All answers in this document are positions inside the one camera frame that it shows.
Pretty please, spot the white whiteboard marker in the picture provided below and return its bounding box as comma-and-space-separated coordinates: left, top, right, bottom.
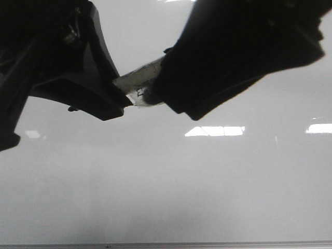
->
112, 56, 164, 108

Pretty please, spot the white whiteboard with aluminium frame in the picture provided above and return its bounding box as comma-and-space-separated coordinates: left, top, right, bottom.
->
1, 14, 331, 244

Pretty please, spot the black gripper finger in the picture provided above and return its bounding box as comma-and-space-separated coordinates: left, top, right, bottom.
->
1, 1, 131, 150
152, 1, 325, 120

